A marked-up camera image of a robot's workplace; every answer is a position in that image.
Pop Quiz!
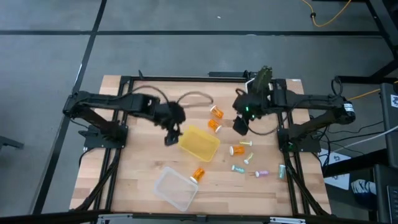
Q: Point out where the black diagonal desk beam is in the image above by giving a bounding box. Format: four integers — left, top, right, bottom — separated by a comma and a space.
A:
323, 148, 389, 178

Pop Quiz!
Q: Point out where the clear plastic bin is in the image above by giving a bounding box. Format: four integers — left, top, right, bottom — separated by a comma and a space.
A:
153, 166, 199, 212

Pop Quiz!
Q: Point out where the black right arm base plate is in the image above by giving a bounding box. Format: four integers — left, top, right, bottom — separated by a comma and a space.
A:
277, 128, 322, 153

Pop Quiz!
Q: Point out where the orange pill bottle white cap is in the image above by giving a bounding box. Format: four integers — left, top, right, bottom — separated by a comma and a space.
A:
210, 105, 224, 119
229, 145, 246, 156
189, 167, 206, 184
207, 119, 223, 134

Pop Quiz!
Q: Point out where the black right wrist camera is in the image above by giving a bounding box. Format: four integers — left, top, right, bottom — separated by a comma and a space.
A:
233, 115, 250, 136

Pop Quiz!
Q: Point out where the black front rail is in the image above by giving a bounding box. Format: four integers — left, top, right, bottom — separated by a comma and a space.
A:
0, 208, 398, 224

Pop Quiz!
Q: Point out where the white printed paper sheet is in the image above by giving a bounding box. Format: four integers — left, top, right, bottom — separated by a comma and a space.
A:
318, 148, 352, 166
323, 172, 351, 190

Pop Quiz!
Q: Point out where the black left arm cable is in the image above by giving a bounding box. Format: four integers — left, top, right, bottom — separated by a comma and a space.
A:
132, 84, 215, 108

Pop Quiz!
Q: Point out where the white cable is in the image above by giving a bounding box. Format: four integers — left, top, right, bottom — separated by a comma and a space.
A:
323, 125, 398, 154

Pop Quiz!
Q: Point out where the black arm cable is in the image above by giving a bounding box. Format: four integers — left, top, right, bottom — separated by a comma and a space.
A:
244, 119, 282, 136
132, 84, 215, 108

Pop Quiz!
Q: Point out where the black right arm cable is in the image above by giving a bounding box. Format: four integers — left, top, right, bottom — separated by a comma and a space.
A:
244, 119, 282, 136

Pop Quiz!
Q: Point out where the black flat bar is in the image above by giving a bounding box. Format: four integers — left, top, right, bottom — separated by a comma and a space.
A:
208, 71, 249, 78

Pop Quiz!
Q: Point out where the yellow plastic bin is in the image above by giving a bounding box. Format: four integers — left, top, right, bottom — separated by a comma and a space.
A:
177, 124, 221, 162

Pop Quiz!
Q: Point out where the green cactus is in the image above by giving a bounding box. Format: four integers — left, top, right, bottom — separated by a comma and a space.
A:
252, 65, 274, 94

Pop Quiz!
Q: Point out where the grey chair foot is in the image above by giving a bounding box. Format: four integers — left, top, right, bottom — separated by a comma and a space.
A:
0, 135, 25, 150

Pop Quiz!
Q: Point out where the black equipment case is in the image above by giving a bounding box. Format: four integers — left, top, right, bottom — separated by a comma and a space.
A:
373, 164, 398, 224

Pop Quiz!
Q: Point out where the blue white patterned item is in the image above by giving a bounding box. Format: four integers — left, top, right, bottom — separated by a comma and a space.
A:
350, 179, 377, 203

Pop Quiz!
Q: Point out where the black desk leg frame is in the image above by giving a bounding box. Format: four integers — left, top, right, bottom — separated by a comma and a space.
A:
334, 0, 398, 85

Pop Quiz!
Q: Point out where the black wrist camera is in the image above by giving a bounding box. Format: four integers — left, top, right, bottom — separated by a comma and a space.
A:
233, 115, 250, 136
164, 130, 183, 146

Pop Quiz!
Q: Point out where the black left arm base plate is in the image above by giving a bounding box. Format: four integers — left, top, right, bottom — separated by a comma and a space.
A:
77, 124, 129, 149

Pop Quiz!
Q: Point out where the yellow floor cable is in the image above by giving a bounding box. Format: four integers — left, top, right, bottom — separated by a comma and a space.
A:
300, 0, 353, 28

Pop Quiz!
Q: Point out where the yellow extension cord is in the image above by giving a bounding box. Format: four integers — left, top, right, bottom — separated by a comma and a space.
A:
348, 81, 398, 101

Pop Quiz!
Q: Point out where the black aluminium table frame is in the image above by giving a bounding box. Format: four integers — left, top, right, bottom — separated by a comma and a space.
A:
73, 74, 330, 217

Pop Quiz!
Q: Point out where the black computer case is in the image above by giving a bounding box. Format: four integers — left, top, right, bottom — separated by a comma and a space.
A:
379, 82, 398, 169

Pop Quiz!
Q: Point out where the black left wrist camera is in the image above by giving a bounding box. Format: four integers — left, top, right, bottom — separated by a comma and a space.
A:
164, 130, 183, 146

